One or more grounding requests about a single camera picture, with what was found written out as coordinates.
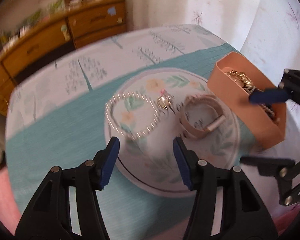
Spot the gold sparkly brooch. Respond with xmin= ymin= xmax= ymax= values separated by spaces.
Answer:
xmin=226 ymin=70 xmax=256 ymax=94

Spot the pink strap smart watch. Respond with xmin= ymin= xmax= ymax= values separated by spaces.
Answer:
xmin=180 ymin=94 xmax=226 ymax=140

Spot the white pearl necklace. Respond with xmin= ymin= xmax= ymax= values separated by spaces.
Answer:
xmin=104 ymin=91 xmax=161 ymax=139

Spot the pink plastic tray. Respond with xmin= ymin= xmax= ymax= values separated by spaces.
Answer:
xmin=207 ymin=51 xmax=287 ymax=150

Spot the white floral curtain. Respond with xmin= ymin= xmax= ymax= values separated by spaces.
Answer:
xmin=127 ymin=0 xmax=300 ymax=83

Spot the pearl rhinestone brooch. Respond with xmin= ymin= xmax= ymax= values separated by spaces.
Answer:
xmin=157 ymin=89 xmax=174 ymax=111

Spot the wooden dresser with drawers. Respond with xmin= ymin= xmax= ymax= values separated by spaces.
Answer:
xmin=0 ymin=0 xmax=127 ymax=116

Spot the black bead bracelet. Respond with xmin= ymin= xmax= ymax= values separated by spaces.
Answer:
xmin=242 ymin=86 xmax=277 ymax=120

